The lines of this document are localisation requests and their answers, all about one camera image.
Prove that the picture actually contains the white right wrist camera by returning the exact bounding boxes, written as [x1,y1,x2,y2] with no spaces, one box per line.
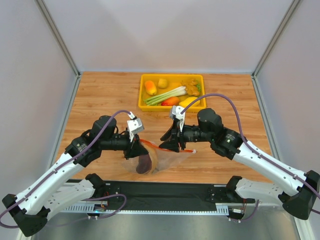
[169,105,186,133]

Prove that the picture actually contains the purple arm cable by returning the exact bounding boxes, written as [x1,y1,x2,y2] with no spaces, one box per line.
[179,93,320,223]
[0,109,138,229]

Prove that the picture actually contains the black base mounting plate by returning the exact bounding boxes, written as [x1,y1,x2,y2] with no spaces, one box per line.
[74,179,256,212]

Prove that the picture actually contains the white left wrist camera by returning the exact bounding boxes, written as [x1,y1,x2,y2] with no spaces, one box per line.
[127,118,145,143]

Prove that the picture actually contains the aluminium frame post left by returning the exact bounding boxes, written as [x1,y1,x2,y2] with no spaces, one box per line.
[34,0,82,76]

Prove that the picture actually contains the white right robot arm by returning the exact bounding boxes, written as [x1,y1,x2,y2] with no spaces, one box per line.
[159,106,320,220]

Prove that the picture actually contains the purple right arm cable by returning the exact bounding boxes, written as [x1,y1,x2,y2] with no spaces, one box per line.
[179,93,320,223]

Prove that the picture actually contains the brown fake ginger root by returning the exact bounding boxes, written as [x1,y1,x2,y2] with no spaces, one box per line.
[181,78,200,97]

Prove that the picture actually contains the green fake scallion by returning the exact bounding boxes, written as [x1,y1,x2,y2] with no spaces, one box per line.
[143,86,187,106]

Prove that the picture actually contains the clear zip top bag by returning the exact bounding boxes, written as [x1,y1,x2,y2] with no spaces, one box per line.
[122,139,197,175]

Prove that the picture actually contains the small yellow red mango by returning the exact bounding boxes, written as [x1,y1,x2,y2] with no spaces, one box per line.
[144,80,158,96]

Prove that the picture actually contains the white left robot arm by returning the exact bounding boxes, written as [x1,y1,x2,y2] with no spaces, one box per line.
[2,112,161,237]

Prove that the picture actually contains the aluminium frame post right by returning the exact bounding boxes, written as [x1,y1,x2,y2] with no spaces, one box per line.
[251,0,304,77]

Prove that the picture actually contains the round yellow fake potato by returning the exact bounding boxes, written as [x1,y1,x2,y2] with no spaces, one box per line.
[157,78,168,89]

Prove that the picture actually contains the yellow plastic tray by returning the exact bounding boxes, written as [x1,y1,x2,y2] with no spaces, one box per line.
[138,73,207,113]

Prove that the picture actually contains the aluminium slotted rail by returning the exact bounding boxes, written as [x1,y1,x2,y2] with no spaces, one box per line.
[49,181,306,215]

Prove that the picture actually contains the aluminium frame post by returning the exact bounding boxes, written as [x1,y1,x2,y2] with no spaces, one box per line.
[251,0,304,77]
[34,0,82,76]

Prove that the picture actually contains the red orange fake mango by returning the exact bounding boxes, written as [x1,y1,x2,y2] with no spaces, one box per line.
[161,96,180,107]

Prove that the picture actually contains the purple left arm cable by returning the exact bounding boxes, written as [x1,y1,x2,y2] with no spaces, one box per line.
[0,109,138,229]

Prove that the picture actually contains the green fake grapes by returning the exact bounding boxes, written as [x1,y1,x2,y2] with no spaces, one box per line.
[195,80,202,93]

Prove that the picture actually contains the yellow fake mango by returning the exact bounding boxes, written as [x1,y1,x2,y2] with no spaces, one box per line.
[179,96,201,108]

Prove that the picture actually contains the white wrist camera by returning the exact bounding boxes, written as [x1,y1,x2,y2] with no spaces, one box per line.
[127,118,145,143]
[169,105,186,133]

